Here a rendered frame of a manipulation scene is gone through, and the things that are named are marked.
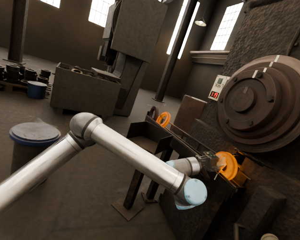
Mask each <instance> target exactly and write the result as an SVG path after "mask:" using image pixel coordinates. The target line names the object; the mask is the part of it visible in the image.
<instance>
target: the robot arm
mask: <svg viewBox="0 0 300 240"><path fill-rule="evenodd" d="M96 143H97V144H99V145H100V146H102V147H103V148H105V149H106V150H108V151H109V152H111V153H112V154H114V155H115V156H117V157H118V158H120V159H121V160H123V161H125V162H126V163H128V164H129V165H131V166H132V167H134V168H135V169H137V170H138V171H140V172H141V173H143V174H144V175H146V176H147V177H149V178H150V179H152V180H153V181H155V182H156V183H158V184H160V185H161V186H163V187H164V188H166V189H167V190H169V191H170V192H171V193H172V194H173V196H174V200H175V205H176V207H177V209H179V210H185V209H190V208H193V207H195V206H198V205H200V204H202V203H203V202H204V201H205V200H206V197H207V189H206V187H205V185H204V184H203V182H201V181H200V180H198V179H192V178H190V177H189V176H192V175H197V174H198V173H199V172H200V173H201V175H202V177H203V178H204V179H205V180H206V181H208V180H209V179H210V178H209V175H208V173H207V172H206V170H207V171H210V172H211V171H214V172H216V171H220V170H222V169H223V168H224V167H225V166H226V165H227V163H226V158H225V157H224V158H223V159H221V154H218V155H217V156H216V155H215V154H214V153H213V152H212V151H205V152H203V154H202V156H199V155H195V157H189V158H183V159H178V160H170V161H167V162H163V161H162V160H160V159H158V158H157V157H155V156H154V155H152V154H150V153H149V152H147V151H146V150H144V149H143V148H141V147H139V146H138V145H136V144H135V143H133V142H132V141H130V140H128V139H127V138H125V137H123V136H122V135H120V134H119V133H117V132H116V131H114V130H112V129H111V128H109V127H108V126H106V125H104V124H103V122H102V119H101V118H100V117H98V116H96V115H94V114H92V113H88V112H82V113H78V114H76V115H75V116H73V118H72V119H71V121H70V131H69V132H68V133H67V134H66V135H65V136H63V137H62V138H61V139H59V140H58V141H57V142H55V143H54V144H52V145H51V146H50V147H48V148H47V149H46V150H44V151H43V152H42V153H40V154H39V155H38V156H36V157H35V158H33V159H32V160H31V161H29V162H28V163H27V164H25V165H24V166H22V167H21V168H20V169H18V170H17V171H16V172H14V173H13V174H11V175H10V176H9V177H7V178H6V179H5V180H3V181H2V182H1V183H0V216H1V215H2V214H3V213H5V212H6V211H7V210H9V209H10V208H11V207H12V206H13V205H15V204H16V203H17V202H18V201H20V200H21V199H22V198H23V197H25V196H26V195H27V194H28V193H30V192H31V191H32V190H33V189H35V188H36V187H37V186H38V185H40V184H41V183H42V182H43V181H44V180H46V179H47V178H48V177H49V176H50V175H52V174H53V173H54V172H55V171H57V170H58V169H59V168H60V167H62V166H63V165H64V164H65V163H67V162H68V161H69V160H70V159H72V158H73V157H74V156H75V155H77V154H78V153H79V152H80V151H82V150H84V149H85V148H86V147H90V146H93V145H95V144H96Z"/></svg>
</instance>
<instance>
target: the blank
mask: <svg viewBox="0 0 300 240"><path fill-rule="evenodd" d="M218 154H221V159H223V158H224V157H225V158H226V163H227V168H226V170H225V171H223V170H220V171H219V172H221V173H222V174H223V175H224V176H225V177H226V178H227V179H228V180H231V179H233V178H234V177H235V176H236V174H237V171H238V164H237V161H236V159H235V157H234V156H233V155H232V154H230V153H228V152H223V151H221V152H218V153H216V154H215V155H216V156H217V155H218Z"/></svg>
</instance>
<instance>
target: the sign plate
mask: <svg viewBox="0 0 300 240"><path fill-rule="evenodd" d="M219 78H220V79H222V82H221V84H219V83H217V82H218V79H219ZM229 78H230V77H227V76H221V75H217V78H216V80H215V82H214V85H213V87H212V89H211V92H210V94H209V97H208V98H210V99H213V100H216V101H218V97H219V95H220V92H221V90H222V88H223V87H224V85H225V83H226V81H227V80H229ZM216 95H217V96H216Z"/></svg>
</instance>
